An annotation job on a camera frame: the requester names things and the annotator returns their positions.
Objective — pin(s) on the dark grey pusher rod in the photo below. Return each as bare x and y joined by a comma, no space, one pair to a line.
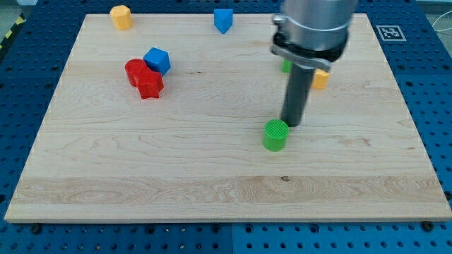
297,91

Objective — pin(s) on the green cylinder block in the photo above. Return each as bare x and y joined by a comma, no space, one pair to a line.
275,135

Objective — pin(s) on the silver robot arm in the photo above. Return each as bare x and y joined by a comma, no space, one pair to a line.
311,35

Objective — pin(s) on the yellow block behind rod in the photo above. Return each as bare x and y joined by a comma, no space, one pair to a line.
320,79

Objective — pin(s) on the green block behind rod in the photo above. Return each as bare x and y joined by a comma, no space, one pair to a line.
286,66

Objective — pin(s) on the blue triangle block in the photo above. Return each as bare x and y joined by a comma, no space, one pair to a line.
223,19

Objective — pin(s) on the white fiducial marker tag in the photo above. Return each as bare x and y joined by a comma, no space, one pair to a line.
390,33

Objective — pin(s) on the wooden board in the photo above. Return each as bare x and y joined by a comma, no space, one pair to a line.
195,154

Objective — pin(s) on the blue cube block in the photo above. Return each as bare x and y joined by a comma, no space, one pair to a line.
157,60

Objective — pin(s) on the red star block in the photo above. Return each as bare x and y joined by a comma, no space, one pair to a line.
149,84

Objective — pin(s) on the red cylinder block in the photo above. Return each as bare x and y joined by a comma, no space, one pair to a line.
132,68

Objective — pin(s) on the yellow hexagon block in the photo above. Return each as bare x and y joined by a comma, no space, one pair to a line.
121,17

